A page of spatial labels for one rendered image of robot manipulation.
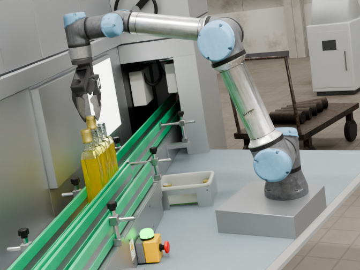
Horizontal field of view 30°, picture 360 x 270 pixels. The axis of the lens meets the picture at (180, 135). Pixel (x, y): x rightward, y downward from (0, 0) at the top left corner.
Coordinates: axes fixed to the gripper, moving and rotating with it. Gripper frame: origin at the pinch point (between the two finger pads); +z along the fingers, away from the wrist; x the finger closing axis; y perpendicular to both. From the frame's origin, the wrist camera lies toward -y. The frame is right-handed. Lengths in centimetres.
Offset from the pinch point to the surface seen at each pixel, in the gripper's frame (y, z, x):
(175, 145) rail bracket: 83, 33, -11
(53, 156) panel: -8.3, 9.7, 12.4
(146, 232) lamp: -23.8, 33.5, -19.0
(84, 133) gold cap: -7.6, 3.4, 0.3
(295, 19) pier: 976, 52, -79
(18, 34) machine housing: -9.6, -31.7, 15.5
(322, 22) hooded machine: 602, 30, -107
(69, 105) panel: 16.4, -2.6, 12.1
